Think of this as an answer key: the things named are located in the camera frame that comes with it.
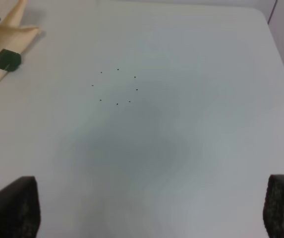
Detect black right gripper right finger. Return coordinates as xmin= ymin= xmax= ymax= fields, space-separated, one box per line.
xmin=263 ymin=175 xmax=284 ymax=238

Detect white linen bag green handles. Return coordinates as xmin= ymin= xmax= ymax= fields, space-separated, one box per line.
xmin=0 ymin=0 xmax=40 ymax=81

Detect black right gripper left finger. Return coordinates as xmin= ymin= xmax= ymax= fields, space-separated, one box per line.
xmin=0 ymin=176 xmax=41 ymax=238

